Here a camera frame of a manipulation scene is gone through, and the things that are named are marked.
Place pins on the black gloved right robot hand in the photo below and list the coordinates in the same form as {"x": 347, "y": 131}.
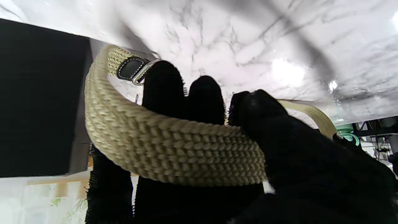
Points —
{"x": 311, "y": 174}

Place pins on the beige woven belt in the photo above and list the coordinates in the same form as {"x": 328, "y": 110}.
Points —
{"x": 186, "y": 149}

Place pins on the black square storage box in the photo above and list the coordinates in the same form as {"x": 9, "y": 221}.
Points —
{"x": 37, "y": 99}

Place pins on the printed room scene backdrop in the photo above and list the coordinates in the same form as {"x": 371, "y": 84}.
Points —
{"x": 37, "y": 202}

